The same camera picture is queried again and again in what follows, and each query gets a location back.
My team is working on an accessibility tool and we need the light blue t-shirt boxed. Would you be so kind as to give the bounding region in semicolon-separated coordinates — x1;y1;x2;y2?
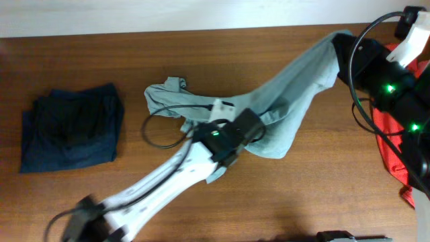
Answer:
144;29;353;184

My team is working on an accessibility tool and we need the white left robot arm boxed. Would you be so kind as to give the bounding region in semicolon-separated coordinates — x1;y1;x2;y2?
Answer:
61;108;265;241

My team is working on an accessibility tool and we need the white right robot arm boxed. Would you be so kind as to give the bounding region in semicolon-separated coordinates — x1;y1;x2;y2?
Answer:
332;6;429;195

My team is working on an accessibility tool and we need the red t-shirt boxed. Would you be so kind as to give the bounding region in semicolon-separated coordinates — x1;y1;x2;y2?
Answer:
372;42;430;208

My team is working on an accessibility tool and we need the folded dark navy garment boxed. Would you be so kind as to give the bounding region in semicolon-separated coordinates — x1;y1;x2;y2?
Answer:
20;83;124;173

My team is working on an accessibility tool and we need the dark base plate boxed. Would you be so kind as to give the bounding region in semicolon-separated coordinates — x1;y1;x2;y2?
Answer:
316;231;394;242

